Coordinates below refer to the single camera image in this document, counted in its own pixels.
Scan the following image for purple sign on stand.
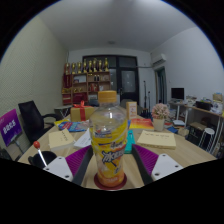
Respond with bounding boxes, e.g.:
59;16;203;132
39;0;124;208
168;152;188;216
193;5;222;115
0;108;23;148

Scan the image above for small pale yellow book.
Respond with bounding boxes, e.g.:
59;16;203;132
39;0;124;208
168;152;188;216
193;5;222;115
48;128;76;151

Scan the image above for black office chair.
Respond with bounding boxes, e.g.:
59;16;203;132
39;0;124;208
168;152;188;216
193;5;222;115
17;100;63;144

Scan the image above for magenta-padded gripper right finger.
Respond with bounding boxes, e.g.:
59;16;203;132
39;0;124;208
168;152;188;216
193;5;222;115
130;143;184;186

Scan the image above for wooden shelf unit with trophies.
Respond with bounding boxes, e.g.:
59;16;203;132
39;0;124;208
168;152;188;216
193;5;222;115
61;57;112;106

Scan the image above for yellow gift box red ribbon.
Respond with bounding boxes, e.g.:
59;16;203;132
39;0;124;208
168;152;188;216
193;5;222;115
70;100;96;123

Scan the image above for white round stool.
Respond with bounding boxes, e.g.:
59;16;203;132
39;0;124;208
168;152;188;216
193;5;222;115
198;127;216;149

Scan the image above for wooden side desk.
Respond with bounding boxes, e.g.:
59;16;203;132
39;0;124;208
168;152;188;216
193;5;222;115
169;98;224;158

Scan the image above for blue colourful book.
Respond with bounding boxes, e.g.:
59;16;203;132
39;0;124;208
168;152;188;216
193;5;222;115
58;121;88;133

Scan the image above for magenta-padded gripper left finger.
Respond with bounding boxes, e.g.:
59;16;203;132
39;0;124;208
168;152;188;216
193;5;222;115
43;144;95;186

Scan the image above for large pale yellow book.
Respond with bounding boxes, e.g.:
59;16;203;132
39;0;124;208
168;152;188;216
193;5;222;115
136;129;177;150

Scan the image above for small upright cardboard carton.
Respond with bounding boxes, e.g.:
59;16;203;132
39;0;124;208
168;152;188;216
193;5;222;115
125;101;138;120

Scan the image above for computer monitor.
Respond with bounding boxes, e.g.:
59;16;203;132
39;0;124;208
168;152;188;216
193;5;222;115
170;87;185;101

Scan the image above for black cup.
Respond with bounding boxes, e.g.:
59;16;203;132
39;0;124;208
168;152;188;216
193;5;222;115
27;150;58;168

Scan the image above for teal book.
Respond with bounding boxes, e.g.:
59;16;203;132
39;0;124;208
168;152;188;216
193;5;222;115
124;129;137;154

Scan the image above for flat round red coaster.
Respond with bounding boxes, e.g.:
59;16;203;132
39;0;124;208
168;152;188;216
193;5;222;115
93;173;128;191

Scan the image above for white stirrer with red ball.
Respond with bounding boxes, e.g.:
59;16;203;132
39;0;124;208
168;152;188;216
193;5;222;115
32;140;48;168

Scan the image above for small round side table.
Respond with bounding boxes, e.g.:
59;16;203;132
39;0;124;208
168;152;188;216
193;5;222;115
54;104;74;118

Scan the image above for black tripod stand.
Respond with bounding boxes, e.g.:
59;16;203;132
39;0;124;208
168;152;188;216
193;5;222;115
142;80;153;118

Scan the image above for white paper booklet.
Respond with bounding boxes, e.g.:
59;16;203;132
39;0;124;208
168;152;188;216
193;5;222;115
73;128;93;149

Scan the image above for yellow-label drink bottle orange cap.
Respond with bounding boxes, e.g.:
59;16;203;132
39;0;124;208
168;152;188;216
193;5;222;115
89;90;129;188

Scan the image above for dark glass double door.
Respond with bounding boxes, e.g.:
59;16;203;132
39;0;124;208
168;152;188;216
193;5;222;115
82;55;139;104

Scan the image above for white wall air conditioner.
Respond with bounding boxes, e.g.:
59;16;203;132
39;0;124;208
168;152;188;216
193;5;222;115
151;53;167;68

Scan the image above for orange red book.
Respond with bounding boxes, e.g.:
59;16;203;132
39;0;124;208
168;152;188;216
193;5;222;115
129;117;155;130

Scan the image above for pink flowers in white pot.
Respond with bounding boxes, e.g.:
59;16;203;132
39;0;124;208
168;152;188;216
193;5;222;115
151;102;171;132

